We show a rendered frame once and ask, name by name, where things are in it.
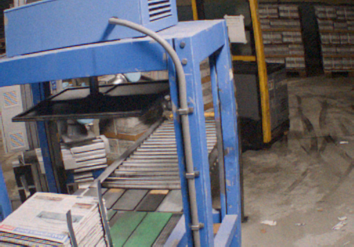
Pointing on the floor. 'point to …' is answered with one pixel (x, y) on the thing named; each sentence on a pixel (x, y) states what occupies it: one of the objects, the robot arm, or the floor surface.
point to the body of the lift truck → (250, 99)
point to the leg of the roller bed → (240, 176)
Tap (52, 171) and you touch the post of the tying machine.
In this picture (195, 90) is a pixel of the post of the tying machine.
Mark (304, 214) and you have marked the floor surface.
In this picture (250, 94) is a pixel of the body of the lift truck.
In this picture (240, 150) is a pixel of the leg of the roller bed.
